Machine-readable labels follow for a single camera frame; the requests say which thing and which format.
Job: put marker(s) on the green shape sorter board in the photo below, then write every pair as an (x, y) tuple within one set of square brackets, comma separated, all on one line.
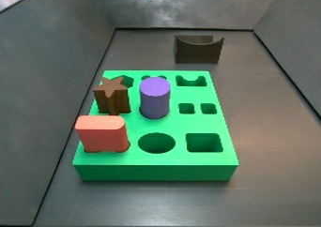
[(184, 147)]

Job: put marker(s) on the brown star block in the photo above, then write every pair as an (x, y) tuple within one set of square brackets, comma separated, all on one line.
[(112, 96)]

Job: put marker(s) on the black curved fixture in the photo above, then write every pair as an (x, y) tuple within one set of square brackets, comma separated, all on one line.
[(197, 49)]

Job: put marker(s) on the purple cylinder block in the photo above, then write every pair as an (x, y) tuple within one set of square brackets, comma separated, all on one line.
[(156, 92)]

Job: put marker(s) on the red rounded block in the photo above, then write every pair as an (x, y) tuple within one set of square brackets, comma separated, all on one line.
[(104, 133)]

